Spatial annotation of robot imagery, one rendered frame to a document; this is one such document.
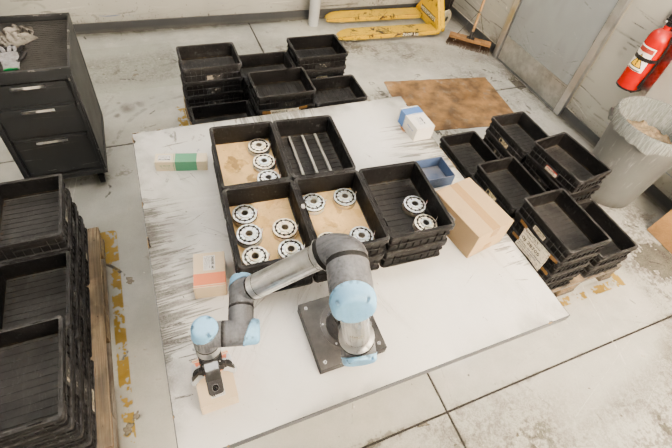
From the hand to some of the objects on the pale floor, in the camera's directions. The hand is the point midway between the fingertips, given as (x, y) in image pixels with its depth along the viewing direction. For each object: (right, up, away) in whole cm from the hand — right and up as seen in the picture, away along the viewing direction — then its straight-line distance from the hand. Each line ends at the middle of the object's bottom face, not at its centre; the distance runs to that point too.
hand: (215, 379), depth 148 cm
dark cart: (-140, +85, +157) cm, 227 cm away
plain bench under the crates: (+29, +6, +112) cm, 116 cm away
